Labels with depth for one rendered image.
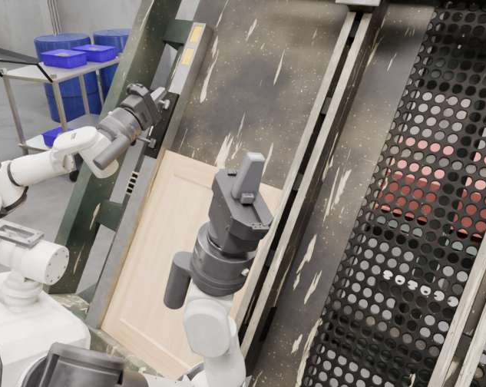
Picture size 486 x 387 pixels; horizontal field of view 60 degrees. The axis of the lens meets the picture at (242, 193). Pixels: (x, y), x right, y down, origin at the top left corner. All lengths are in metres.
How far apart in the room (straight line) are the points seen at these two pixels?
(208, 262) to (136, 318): 0.73
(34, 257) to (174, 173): 0.58
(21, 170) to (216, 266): 0.70
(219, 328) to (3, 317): 0.35
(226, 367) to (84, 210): 0.86
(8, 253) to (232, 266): 0.39
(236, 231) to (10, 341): 0.39
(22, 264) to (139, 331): 0.58
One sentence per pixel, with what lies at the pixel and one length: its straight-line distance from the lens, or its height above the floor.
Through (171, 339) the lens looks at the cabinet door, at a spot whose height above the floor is 0.97.
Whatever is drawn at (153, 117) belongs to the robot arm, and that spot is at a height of 1.49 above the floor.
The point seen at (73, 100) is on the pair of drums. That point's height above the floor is 0.29.
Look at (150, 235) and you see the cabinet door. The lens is 1.26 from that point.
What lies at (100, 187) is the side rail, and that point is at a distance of 1.48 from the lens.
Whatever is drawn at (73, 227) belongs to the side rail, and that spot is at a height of 1.09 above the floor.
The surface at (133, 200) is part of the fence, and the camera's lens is 1.30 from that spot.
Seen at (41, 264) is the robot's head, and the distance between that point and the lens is 0.76.
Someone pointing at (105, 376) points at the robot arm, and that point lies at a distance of 0.66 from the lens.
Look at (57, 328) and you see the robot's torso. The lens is 0.77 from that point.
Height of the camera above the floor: 1.85
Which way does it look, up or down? 29 degrees down
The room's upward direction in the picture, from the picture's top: straight up
